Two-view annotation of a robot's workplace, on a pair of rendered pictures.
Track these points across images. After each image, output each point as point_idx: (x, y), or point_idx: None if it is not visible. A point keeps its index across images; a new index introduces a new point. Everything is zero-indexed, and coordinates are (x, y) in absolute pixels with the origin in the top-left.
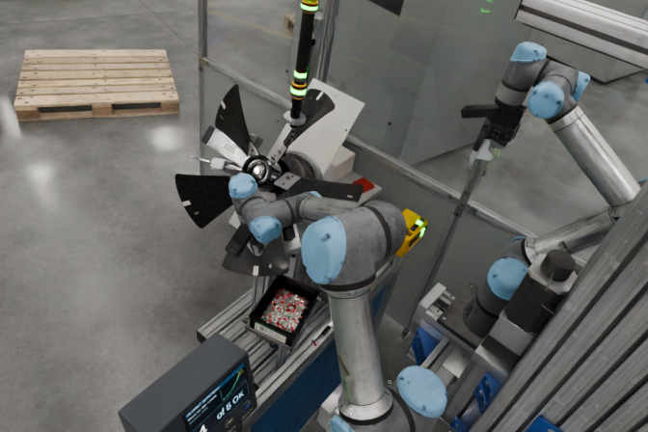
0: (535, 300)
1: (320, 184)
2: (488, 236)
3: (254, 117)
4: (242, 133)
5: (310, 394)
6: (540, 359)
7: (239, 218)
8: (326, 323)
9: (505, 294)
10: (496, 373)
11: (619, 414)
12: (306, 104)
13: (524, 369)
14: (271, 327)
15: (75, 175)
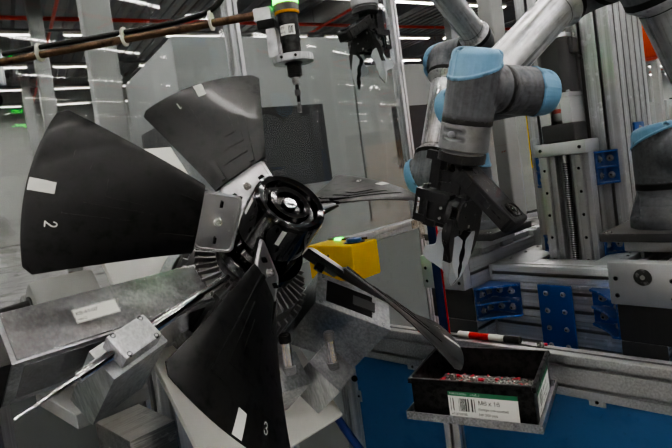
0: (576, 50)
1: (324, 193)
2: (307, 280)
3: None
4: (169, 193)
5: None
6: (617, 69)
7: (486, 141)
8: (496, 344)
9: (489, 159)
10: (595, 145)
11: (638, 71)
12: (182, 120)
13: (618, 91)
14: (543, 370)
15: None
